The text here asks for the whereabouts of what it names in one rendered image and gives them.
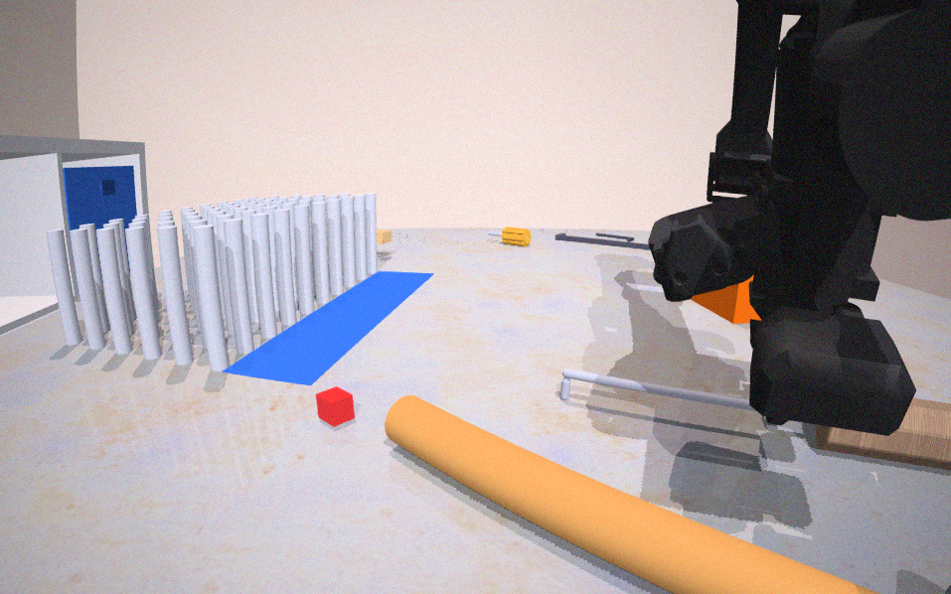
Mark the blue flat strip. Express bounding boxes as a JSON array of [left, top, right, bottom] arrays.
[[223, 271, 434, 385]]

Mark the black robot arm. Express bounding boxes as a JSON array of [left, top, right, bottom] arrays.
[[648, 0, 951, 302]]

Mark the yellow screwdriver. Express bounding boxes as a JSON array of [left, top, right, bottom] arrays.
[[488, 227, 531, 246]]

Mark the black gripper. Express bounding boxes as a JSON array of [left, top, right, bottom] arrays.
[[748, 146, 916, 436]]

